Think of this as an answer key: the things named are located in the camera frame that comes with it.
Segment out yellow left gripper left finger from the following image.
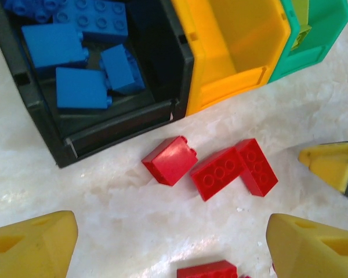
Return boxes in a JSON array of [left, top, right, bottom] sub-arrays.
[[0, 210, 78, 278]]

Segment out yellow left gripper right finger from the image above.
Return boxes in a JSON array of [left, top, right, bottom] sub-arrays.
[[266, 213, 348, 278]]

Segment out red two-by-four lego brick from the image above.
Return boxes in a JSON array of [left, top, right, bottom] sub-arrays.
[[234, 138, 279, 197], [190, 147, 246, 202], [176, 259, 238, 278]]

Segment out red two-by-two lego brick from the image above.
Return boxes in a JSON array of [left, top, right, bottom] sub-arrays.
[[141, 135, 197, 187]]

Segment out green plastic bin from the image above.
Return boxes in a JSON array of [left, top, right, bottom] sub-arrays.
[[268, 0, 348, 85]]

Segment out yellow plastic bin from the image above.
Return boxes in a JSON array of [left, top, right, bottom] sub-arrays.
[[171, 0, 292, 118]]

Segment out black plastic bin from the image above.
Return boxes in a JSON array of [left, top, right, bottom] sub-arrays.
[[0, 0, 195, 169]]

